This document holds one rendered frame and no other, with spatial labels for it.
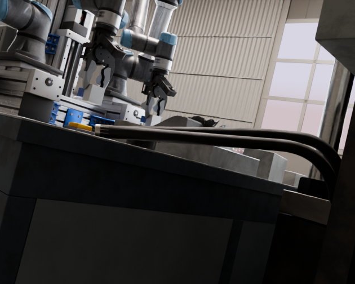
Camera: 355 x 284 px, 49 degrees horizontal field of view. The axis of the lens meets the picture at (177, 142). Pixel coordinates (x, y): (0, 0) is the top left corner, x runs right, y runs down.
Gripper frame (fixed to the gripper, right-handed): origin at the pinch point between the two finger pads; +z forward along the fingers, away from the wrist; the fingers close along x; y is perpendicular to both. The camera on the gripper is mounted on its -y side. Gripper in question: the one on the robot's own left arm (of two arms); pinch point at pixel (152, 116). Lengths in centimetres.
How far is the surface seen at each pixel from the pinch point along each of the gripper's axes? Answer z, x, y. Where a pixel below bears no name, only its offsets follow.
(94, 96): -2.3, 42.3, -19.1
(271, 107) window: -35, -231, 91
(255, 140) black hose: -1, 30, -71
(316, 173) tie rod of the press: 4, 9, -79
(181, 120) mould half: -1.4, 19.7, -35.6
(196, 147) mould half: 5.5, 20.3, -45.2
